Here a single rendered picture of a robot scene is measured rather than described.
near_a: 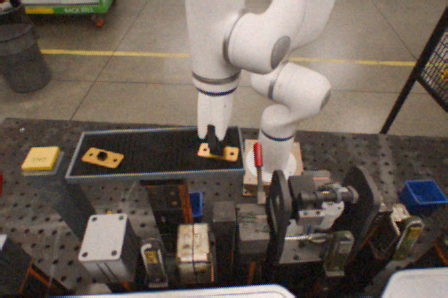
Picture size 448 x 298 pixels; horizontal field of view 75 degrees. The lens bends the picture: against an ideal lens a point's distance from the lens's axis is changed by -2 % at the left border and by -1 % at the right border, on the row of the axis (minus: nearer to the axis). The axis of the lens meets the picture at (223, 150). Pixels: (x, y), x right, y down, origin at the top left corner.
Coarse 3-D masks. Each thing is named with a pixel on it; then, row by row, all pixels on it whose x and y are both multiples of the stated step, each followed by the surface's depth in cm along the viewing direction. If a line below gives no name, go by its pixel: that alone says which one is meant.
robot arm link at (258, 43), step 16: (288, 0) 38; (304, 0) 40; (256, 16) 39; (272, 16) 37; (288, 16) 38; (240, 32) 39; (256, 32) 38; (272, 32) 37; (288, 32) 39; (240, 48) 39; (256, 48) 38; (272, 48) 38; (288, 48) 41; (240, 64) 41; (256, 64) 39; (272, 64) 40
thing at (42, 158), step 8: (32, 152) 64; (40, 152) 64; (48, 152) 64; (56, 152) 65; (32, 160) 63; (40, 160) 63; (48, 160) 63; (24, 168) 62; (32, 168) 62; (40, 168) 62; (48, 168) 62
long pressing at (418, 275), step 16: (400, 272) 62; (416, 272) 62; (432, 272) 62; (208, 288) 60; (224, 288) 60; (240, 288) 60; (256, 288) 60; (272, 288) 60; (384, 288) 60; (400, 288) 60; (416, 288) 60; (432, 288) 60
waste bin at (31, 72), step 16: (0, 0) 254; (16, 0) 251; (0, 16) 225; (16, 16) 235; (0, 32) 232; (16, 32) 240; (32, 32) 260; (0, 48) 241; (16, 48) 247; (32, 48) 259; (0, 64) 252; (16, 64) 254; (32, 64) 264; (16, 80) 265; (32, 80) 271; (48, 80) 285
